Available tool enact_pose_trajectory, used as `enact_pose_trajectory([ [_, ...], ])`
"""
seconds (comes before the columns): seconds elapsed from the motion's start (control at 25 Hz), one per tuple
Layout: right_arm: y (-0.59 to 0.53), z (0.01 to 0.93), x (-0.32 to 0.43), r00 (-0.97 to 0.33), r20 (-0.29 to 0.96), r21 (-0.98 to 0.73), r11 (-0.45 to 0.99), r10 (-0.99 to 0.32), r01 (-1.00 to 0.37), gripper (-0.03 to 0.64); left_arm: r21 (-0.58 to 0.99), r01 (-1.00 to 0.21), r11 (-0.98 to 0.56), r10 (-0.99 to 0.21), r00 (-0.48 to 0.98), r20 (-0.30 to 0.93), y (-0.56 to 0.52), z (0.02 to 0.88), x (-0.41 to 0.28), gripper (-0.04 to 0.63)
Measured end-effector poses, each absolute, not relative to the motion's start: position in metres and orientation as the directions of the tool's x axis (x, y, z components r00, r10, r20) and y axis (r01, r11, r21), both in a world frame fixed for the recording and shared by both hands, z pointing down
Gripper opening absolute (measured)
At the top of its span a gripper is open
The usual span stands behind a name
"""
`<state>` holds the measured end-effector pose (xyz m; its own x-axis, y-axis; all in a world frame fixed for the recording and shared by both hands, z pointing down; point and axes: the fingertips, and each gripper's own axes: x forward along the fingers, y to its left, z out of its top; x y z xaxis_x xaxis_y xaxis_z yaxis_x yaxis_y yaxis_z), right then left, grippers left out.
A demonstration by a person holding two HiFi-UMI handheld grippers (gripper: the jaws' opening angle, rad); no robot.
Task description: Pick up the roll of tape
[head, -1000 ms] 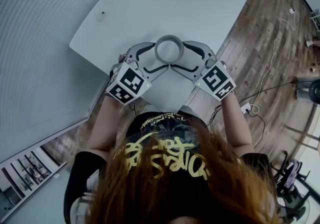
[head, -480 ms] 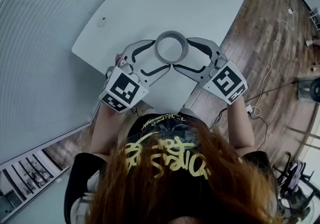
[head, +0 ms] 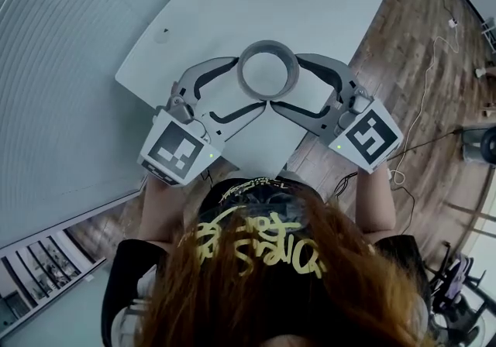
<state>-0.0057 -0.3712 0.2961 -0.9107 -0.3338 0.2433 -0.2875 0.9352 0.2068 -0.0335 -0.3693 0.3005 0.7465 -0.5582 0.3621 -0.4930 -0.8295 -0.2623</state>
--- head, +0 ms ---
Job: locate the black frame chair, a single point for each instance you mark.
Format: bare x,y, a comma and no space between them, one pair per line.
457,291

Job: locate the grey device with black wheel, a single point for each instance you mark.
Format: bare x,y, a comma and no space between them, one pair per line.
478,144

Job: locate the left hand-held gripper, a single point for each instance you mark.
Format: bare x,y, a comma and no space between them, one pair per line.
176,152

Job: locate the person's left forearm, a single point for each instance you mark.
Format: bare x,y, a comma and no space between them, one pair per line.
159,210

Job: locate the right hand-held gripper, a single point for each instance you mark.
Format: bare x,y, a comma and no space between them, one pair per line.
370,138

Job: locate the small white floor object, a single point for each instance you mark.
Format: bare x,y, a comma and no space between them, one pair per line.
481,73

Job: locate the black yellow-print t-shirt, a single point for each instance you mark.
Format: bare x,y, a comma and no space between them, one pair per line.
252,198

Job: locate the person's right forearm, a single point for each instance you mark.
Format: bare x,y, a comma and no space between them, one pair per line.
376,202

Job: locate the white charger plug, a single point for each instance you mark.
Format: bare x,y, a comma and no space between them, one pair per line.
452,23

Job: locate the grey roll of tape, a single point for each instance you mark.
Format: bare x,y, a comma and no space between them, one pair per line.
243,80

